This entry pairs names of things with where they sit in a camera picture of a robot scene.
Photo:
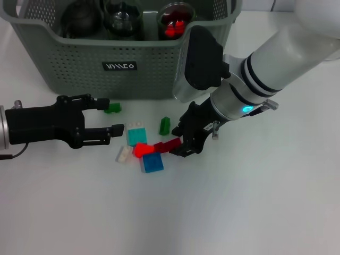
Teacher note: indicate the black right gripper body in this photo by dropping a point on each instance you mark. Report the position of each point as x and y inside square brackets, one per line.
[199, 119]

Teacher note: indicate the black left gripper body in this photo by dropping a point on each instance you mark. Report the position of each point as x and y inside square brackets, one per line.
[45, 125]

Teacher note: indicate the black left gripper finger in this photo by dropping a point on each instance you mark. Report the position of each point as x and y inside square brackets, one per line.
[102, 104]
[101, 134]

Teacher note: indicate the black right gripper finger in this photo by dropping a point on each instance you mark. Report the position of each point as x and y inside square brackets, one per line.
[177, 131]
[184, 152]

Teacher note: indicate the dark red brick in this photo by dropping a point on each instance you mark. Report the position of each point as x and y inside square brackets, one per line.
[166, 145]

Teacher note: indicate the white long toy brick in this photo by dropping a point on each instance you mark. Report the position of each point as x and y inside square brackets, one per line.
[123, 154]

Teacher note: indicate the blue square toy brick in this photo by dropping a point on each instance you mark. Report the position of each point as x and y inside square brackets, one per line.
[153, 162]

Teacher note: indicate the red sloped toy block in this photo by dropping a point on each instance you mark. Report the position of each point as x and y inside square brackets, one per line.
[142, 150]

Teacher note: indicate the small red toy block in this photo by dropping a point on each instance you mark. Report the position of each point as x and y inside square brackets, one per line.
[170, 33]
[179, 25]

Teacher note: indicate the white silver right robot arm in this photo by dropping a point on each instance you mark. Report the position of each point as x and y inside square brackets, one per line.
[265, 66]

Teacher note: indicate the green flat toy block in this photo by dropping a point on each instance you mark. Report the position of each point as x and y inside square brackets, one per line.
[112, 107]

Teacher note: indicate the green sloped toy block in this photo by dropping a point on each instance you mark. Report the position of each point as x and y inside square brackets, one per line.
[164, 126]

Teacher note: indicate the grey-green perforated storage bin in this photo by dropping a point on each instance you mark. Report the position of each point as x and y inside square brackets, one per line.
[119, 66]

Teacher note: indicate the teal toy brick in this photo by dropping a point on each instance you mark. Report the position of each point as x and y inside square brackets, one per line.
[136, 136]

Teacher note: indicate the black round teapot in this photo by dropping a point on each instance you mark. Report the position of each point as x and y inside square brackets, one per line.
[82, 18]

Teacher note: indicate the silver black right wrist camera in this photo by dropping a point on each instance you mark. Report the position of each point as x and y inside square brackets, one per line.
[202, 61]

